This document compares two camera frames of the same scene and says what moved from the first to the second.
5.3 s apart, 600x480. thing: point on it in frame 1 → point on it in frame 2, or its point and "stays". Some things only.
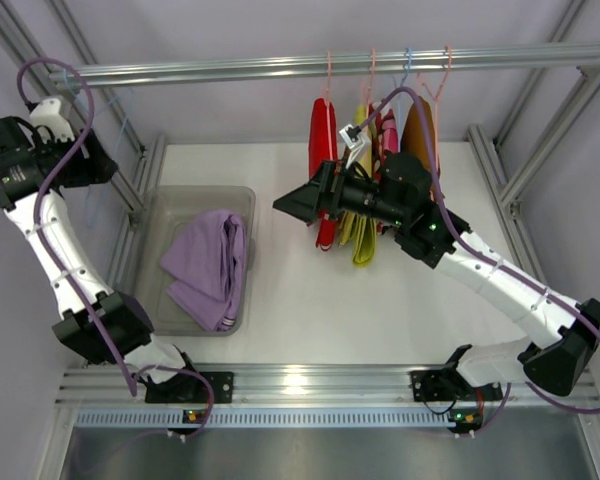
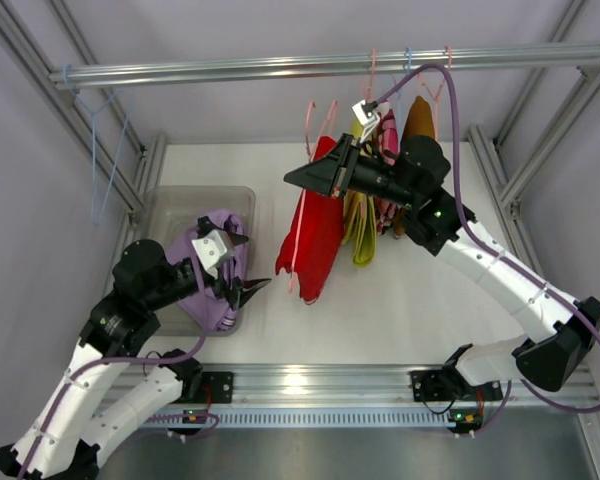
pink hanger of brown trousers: x=436 y=97 stays
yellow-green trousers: x=359 y=230 stays
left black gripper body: x=87 y=163 → x=228 y=282
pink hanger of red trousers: x=329 y=106 → x=312 y=150
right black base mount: x=432 y=385 stays
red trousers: x=318 y=154 → x=313 y=248
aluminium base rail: x=294 y=385 stays
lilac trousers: x=206 y=263 stays
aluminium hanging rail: x=198 y=71 stays
